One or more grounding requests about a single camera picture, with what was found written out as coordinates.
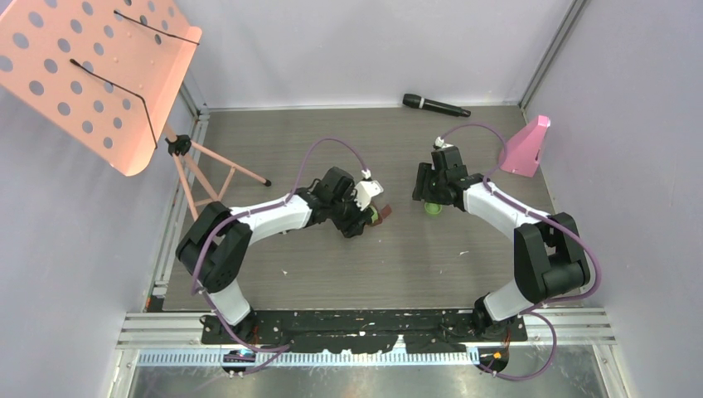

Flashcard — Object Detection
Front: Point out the pink wedge object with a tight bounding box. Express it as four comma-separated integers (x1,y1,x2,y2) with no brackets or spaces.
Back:
499,114,550,177

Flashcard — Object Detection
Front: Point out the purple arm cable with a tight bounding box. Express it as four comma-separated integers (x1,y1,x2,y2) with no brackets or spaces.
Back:
436,121,605,381
189,137,375,375

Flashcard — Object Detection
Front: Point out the green black pill bottle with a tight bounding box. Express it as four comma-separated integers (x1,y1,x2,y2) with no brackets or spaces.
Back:
366,205,382,227

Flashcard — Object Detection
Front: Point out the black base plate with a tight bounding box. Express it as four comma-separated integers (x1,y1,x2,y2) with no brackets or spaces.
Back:
200,308,530,356

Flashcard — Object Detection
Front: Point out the black microphone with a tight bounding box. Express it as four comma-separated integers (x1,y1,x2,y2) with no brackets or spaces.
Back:
402,93,472,118

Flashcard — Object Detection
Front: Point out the green bottle cap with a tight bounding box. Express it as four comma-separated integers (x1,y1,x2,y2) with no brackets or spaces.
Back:
424,202,443,216

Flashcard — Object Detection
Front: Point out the brown translucent pill container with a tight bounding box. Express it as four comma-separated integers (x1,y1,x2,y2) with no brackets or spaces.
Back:
379,204,392,221

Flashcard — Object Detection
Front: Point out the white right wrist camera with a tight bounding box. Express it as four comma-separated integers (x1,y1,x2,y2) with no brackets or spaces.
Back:
433,137,453,150

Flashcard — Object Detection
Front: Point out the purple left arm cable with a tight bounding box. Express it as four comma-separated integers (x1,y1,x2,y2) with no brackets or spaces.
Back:
189,137,375,375

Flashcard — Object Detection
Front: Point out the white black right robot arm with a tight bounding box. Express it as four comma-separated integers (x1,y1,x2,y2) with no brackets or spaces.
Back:
412,146,591,341

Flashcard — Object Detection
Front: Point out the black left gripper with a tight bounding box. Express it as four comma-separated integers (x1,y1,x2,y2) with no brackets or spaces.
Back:
329,187,373,238

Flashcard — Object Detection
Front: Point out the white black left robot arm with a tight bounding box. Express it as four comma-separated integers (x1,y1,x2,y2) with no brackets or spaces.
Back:
176,167,384,343

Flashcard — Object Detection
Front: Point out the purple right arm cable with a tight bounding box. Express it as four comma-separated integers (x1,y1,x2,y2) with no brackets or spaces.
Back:
436,121,605,381

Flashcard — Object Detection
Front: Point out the pink music stand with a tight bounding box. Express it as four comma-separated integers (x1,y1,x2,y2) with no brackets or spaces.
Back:
0,0,274,221

